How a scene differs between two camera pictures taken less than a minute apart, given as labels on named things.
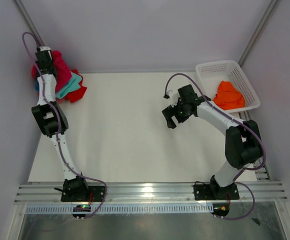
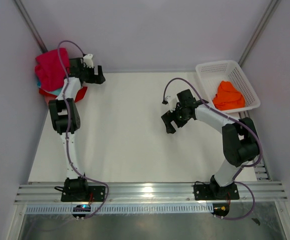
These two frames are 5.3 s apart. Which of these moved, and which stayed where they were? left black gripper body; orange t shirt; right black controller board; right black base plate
Moved: left black gripper body
Stayed: orange t shirt; right black base plate; right black controller board
